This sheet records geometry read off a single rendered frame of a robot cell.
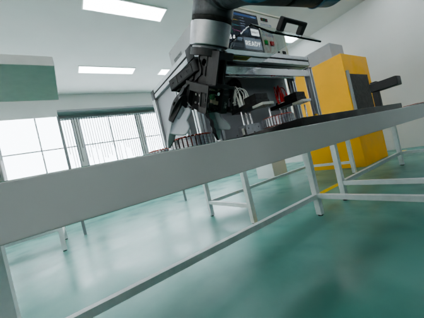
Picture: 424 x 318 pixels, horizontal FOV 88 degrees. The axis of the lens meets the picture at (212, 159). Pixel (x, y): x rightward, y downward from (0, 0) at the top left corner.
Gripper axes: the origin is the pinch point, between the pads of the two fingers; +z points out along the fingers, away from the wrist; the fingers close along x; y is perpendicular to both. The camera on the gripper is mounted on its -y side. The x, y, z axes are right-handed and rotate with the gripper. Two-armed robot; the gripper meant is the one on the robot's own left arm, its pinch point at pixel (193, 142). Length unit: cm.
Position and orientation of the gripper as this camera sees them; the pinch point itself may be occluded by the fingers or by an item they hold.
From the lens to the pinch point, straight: 52.1
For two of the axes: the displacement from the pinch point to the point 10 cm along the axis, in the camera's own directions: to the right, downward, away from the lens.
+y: 6.6, 3.6, -6.6
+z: -1.2, 9.1, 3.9
